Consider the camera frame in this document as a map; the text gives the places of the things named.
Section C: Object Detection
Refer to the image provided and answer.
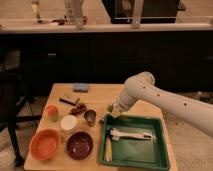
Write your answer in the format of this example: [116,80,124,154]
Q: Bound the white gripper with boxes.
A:
[111,100,129,117]

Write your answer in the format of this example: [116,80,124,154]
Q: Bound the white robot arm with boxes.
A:
[113,72,213,137]

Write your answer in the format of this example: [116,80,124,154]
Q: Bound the green plastic tray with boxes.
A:
[99,115,170,171]

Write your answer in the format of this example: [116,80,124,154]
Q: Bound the metal cup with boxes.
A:
[84,110,96,127]

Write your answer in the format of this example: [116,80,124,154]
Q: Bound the brown dried fruit cluster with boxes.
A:
[70,103,87,116]

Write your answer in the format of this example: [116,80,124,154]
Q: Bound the yellow corn cob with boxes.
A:
[104,137,112,162]

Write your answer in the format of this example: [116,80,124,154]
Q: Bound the blue sponge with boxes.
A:
[73,83,89,93]

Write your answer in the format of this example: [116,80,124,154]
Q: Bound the white round container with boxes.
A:
[60,115,78,132]

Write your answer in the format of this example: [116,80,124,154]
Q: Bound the dark red bowl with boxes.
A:
[66,131,93,160]

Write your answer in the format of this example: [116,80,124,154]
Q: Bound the small orange cup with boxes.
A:
[45,105,59,122]

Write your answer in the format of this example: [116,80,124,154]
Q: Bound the orange bowl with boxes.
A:
[29,129,61,161]

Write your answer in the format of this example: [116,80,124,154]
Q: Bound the black chair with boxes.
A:
[0,48,41,167]

